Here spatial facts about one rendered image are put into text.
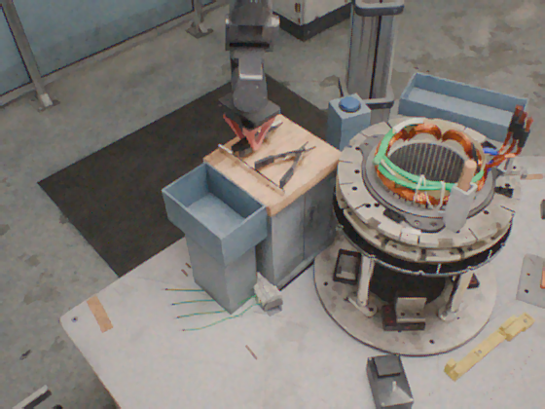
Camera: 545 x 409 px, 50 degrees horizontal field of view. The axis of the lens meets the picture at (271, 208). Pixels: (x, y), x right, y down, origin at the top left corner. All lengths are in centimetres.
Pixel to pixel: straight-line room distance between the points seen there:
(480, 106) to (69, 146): 207
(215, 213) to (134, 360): 33
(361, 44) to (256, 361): 75
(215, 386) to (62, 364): 110
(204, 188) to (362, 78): 52
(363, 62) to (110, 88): 203
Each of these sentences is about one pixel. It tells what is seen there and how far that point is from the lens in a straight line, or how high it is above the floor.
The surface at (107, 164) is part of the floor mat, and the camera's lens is 278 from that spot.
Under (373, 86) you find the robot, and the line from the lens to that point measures 149.
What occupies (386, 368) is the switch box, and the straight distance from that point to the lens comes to 113.
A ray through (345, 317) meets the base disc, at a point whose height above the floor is 80.
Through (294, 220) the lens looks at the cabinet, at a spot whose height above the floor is 97.
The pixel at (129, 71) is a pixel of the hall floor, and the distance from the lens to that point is 336.
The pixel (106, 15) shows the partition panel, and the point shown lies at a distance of 324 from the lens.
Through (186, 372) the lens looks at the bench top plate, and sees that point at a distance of 119.
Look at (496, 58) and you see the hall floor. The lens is 350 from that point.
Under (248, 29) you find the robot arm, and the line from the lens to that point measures 96.
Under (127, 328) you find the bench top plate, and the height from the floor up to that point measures 78.
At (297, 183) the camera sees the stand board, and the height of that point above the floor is 106.
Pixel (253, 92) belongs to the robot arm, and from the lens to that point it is 94.
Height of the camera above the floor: 183
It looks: 48 degrees down
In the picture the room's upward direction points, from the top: 2 degrees counter-clockwise
